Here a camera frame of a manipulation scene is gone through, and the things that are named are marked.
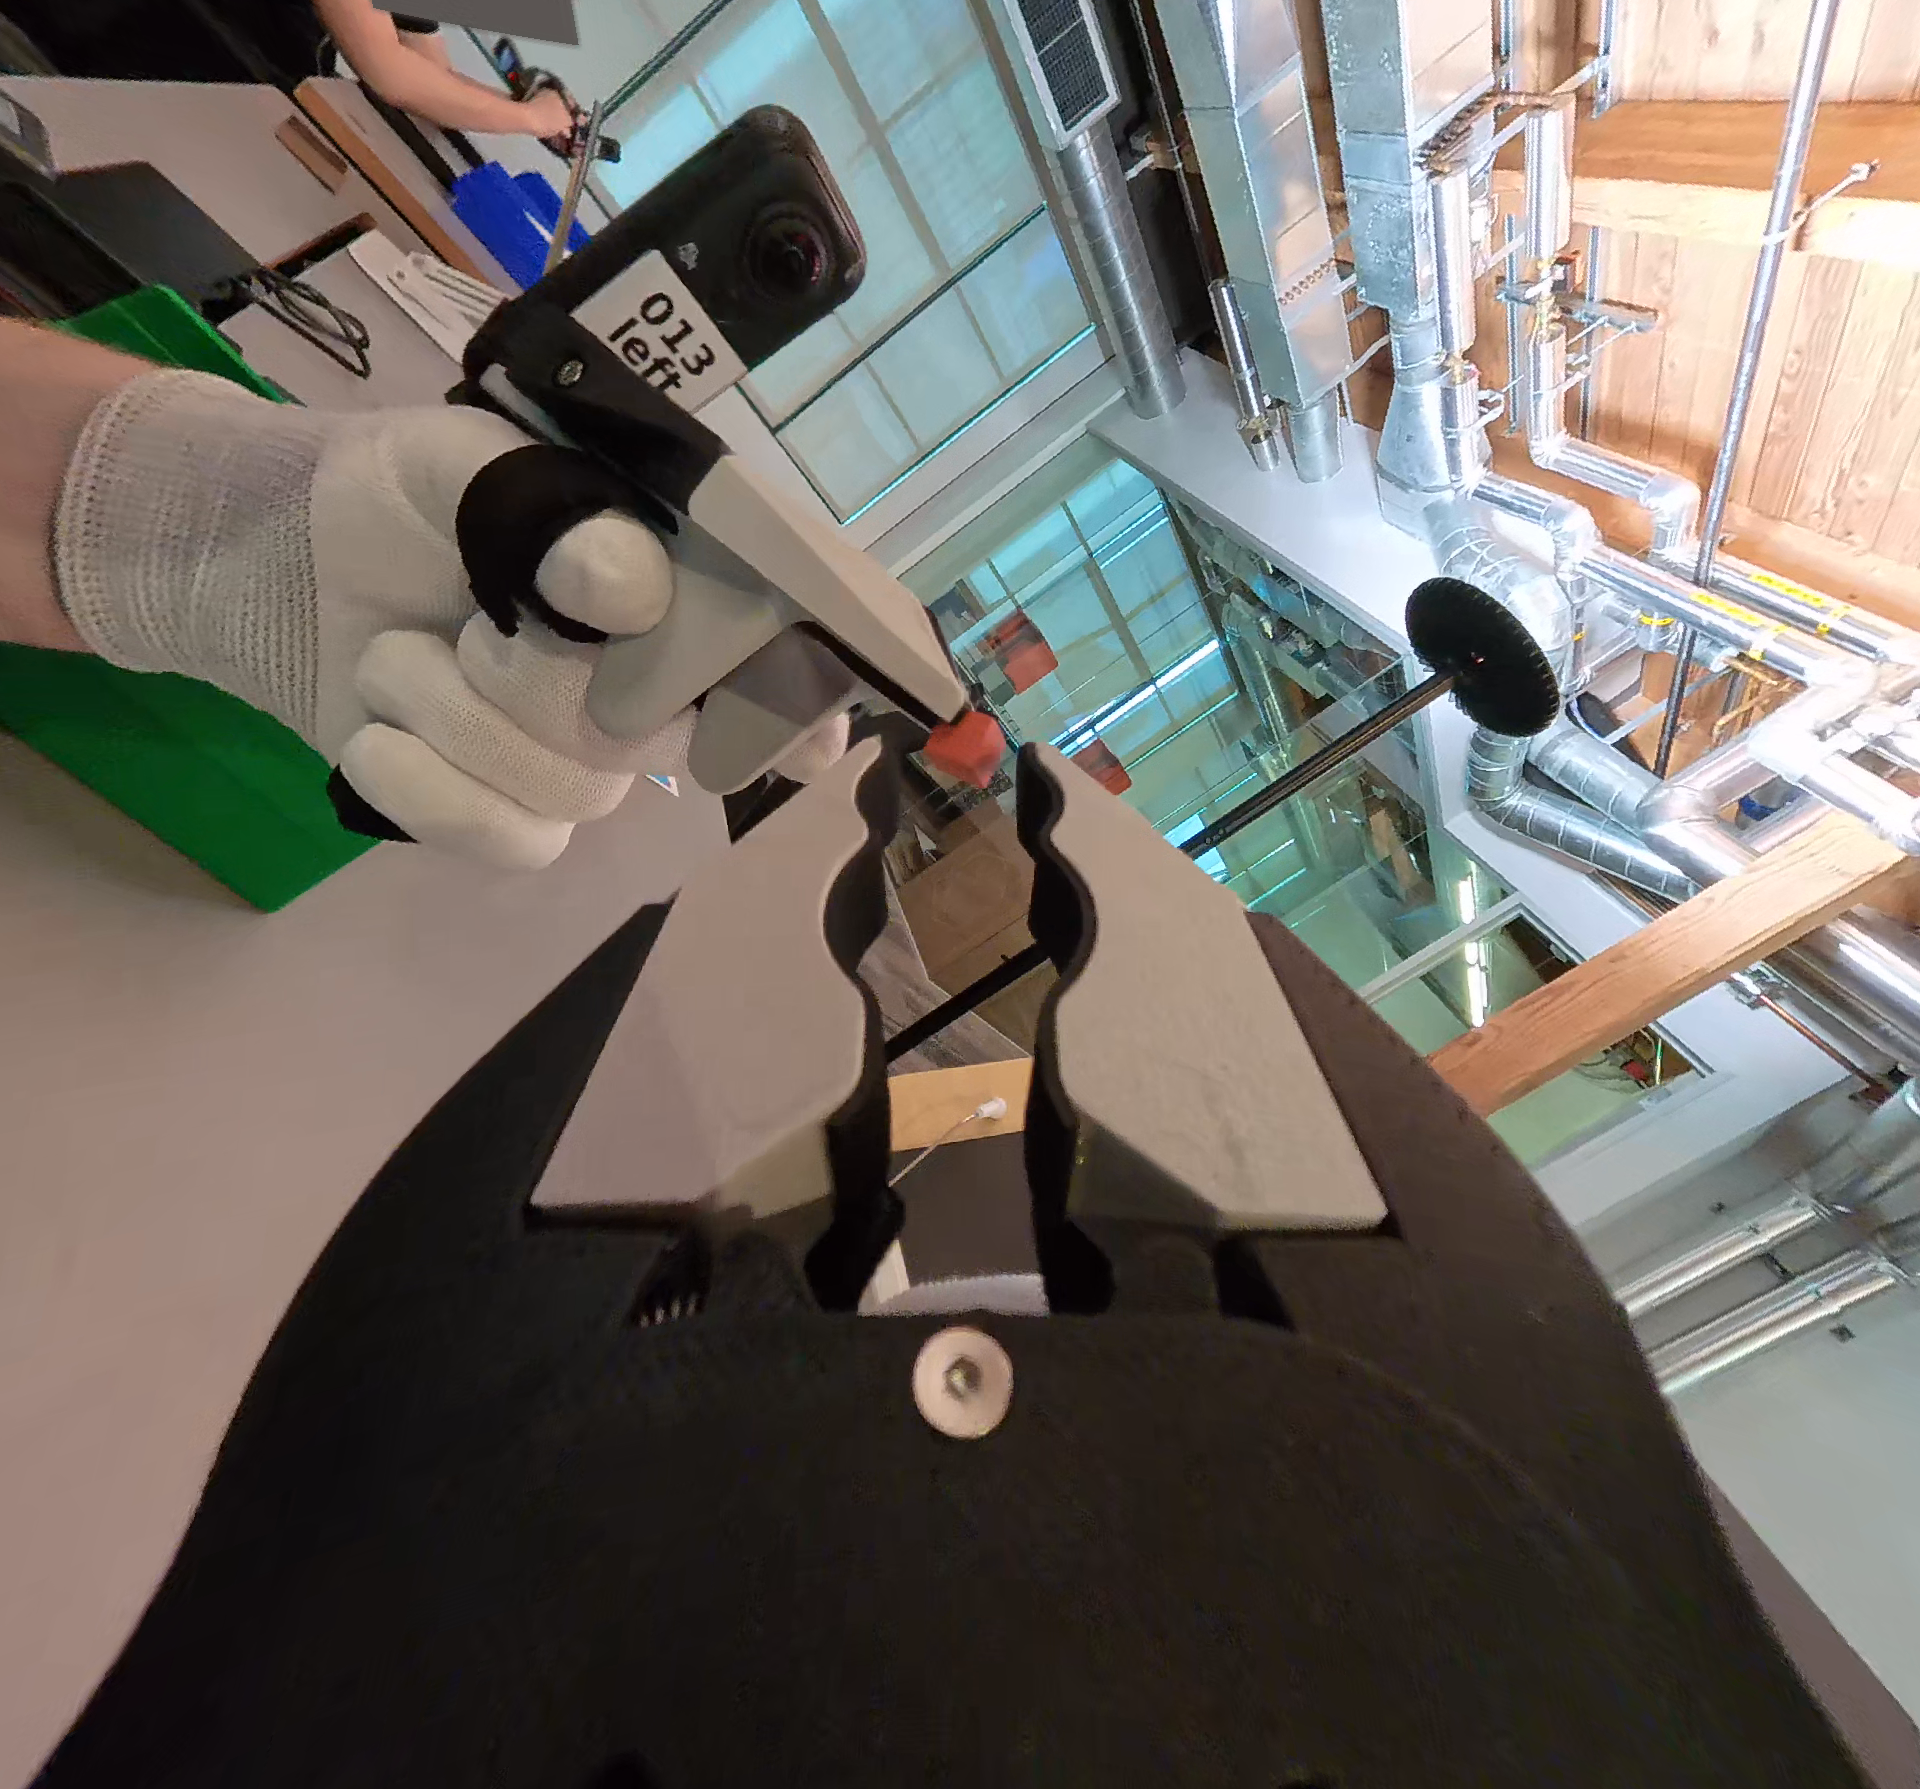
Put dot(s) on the red box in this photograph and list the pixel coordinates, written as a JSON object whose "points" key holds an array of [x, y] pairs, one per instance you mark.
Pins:
{"points": [[1103, 765], [1021, 647]]}

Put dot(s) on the small red cube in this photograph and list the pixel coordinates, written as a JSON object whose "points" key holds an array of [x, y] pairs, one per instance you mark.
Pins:
{"points": [[960, 747]]}

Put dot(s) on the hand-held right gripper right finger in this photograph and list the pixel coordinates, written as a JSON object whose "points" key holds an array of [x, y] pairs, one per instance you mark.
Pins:
{"points": [[1216, 1054]]}

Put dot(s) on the spiral silver air duct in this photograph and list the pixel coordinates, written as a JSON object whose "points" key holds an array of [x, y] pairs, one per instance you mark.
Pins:
{"points": [[1118, 259]]}

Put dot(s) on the dark-faced wooden stand board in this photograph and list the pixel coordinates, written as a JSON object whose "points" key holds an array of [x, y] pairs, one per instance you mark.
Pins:
{"points": [[960, 1203]]}

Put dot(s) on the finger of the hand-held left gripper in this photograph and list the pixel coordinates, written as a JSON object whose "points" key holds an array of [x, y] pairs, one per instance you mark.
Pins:
{"points": [[765, 723], [840, 574]]}

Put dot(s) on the person's left hand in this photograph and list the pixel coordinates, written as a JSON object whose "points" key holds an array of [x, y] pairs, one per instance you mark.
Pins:
{"points": [[271, 542]]}

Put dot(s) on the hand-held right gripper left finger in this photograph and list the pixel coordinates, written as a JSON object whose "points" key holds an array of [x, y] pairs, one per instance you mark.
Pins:
{"points": [[720, 1038]]}

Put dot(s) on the white vent grille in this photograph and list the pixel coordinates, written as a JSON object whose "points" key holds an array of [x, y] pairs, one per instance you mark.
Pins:
{"points": [[1057, 18]]}

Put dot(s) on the blue storage bin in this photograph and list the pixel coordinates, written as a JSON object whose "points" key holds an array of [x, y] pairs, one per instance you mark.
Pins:
{"points": [[511, 213]]}

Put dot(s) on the green plastic bin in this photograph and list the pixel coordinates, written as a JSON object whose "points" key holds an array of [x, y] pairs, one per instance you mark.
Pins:
{"points": [[150, 769]]}

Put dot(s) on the person's left forearm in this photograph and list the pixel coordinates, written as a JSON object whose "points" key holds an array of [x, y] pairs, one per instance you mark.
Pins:
{"points": [[37, 469]]}

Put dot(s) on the sprinkler pipe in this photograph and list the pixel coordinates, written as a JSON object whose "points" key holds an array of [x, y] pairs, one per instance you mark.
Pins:
{"points": [[1788, 220]]}

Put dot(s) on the large rectangular silver duct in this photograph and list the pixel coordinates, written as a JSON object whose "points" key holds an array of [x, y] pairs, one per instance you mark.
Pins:
{"points": [[1403, 49]]}

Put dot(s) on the black laptop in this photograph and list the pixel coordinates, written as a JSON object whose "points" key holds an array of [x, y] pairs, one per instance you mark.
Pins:
{"points": [[120, 228]]}

